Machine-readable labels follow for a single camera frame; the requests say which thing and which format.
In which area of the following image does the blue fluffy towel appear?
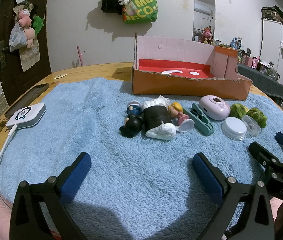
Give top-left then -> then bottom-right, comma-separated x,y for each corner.
0,77 -> 283,240

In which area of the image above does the pink stick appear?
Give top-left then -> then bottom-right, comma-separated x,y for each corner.
77,46 -> 84,67

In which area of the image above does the dark brown door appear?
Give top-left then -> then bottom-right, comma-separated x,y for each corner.
0,0 -> 52,98

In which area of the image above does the blond figurine with pink base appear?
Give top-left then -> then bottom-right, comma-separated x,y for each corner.
169,102 -> 195,133

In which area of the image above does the green tote bag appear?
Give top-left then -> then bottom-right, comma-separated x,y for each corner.
122,0 -> 158,25

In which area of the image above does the side table with dark cloth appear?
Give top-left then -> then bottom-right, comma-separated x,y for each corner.
238,62 -> 283,105

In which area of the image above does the clear plastic bag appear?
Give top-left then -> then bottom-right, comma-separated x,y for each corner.
9,22 -> 27,53

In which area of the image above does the green plush toy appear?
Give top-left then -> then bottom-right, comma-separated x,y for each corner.
33,15 -> 44,35

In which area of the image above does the white cabinet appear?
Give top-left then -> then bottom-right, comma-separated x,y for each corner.
260,17 -> 283,75

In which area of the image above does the wall mirror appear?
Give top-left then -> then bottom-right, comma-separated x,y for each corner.
193,0 -> 215,42

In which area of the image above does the small clear plastic container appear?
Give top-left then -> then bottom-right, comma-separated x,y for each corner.
241,114 -> 261,137

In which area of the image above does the pink rabbit plush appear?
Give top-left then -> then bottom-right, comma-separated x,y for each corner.
198,27 -> 213,43

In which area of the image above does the lilac round case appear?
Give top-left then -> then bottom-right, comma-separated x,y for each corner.
199,94 -> 231,120

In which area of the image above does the patterned storage bag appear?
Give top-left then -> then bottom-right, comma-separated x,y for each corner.
261,5 -> 283,28

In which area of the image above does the black and white bundle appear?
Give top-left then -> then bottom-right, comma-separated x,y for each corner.
141,95 -> 177,141

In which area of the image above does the row of small bottles and boxes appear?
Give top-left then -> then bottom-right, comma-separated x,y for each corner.
214,37 -> 280,80

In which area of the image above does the black-headed mouse figurine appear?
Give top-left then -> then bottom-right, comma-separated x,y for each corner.
119,100 -> 145,138

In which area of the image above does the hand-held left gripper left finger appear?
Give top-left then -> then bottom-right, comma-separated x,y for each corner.
10,152 -> 92,240

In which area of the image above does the white cable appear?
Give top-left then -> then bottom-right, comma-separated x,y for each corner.
0,125 -> 17,205

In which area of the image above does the orange cardboard box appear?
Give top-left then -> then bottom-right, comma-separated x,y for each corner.
132,32 -> 253,100

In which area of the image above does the door handle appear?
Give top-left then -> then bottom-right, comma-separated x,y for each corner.
0,41 -> 11,68

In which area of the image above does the beige hanging bag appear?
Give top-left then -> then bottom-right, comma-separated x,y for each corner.
19,42 -> 41,72

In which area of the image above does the teal plastic clip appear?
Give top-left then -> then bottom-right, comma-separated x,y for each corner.
183,103 -> 215,136

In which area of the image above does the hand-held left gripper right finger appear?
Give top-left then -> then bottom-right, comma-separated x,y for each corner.
192,152 -> 275,240

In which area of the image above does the white square charger device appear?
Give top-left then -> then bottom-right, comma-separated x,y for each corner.
6,102 -> 46,130

